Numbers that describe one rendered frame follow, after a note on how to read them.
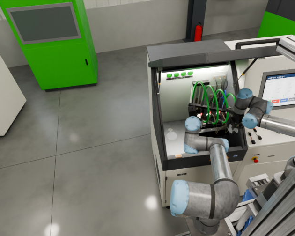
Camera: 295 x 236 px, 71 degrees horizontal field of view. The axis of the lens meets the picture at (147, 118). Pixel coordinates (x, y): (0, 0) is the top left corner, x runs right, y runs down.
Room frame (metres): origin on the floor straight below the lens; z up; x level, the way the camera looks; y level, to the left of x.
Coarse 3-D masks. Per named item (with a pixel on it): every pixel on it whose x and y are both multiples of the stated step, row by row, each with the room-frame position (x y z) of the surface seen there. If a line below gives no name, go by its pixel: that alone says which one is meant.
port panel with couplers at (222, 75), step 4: (216, 72) 1.52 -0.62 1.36; (220, 72) 1.53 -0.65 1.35; (224, 72) 1.53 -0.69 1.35; (212, 76) 1.52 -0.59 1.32; (216, 76) 1.52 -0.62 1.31; (220, 76) 1.53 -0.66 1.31; (224, 76) 1.52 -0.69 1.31; (212, 80) 1.52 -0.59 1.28; (216, 80) 1.52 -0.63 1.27; (220, 80) 1.53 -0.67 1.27; (224, 80) 1.53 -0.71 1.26; (212, 84) 1.52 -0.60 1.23; (220, 84) 1.53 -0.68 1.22; (220, 88) 1.53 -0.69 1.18; (212, 92) 1.52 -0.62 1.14; (220, 92) 1.53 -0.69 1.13; (208, 96) 1.52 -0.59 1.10; (212, 96) 1.52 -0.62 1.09; (208, 100) 1.52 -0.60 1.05
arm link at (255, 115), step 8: (248, 112) 0.79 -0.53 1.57; (256, 112) 0.77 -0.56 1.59; (248, 120) 0.73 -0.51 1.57; (256, 120) 0.72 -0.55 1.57; (264, 120) 0.71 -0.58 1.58; (272, 120) 0.69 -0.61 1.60; (280, 120) 0.68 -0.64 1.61; (288, 120) 0.67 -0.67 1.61; (248, 128) 0.72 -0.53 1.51; (264, 128) 0.70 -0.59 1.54; (272, 128) 0.67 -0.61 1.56; (280, 128) 0.65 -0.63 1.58; (288, 128) 0.63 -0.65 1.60
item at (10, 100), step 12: (0, 60) 2.98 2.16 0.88; (0, 72) 2.85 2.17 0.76; (0, 84) 2.71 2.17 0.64; (12, 84) 2.93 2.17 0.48; (0, 96) 2.58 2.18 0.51; (12, 96) 2.79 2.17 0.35; (0, 108) 2.45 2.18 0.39; (12, 108) 2.64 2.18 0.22; (0, 120) 2.31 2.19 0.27; (12, 120) 2.50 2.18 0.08; (0, 132) 2.19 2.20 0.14
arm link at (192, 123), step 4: (192, 116) 0.78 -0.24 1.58; (188, 120) 0.74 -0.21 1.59; (192, 120) 0.74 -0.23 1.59; (196, 120) 0.73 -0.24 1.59; (188, 124) 0.73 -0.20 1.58; (192, 124) 0.72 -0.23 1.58; (196, 124) 0.72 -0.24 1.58; (188, 128) 0.71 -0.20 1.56; (192, 128) 0.71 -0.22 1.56; (196, 128) 0.70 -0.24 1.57; (192, 132) 0.71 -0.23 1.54; (196, 132) 0.71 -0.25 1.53
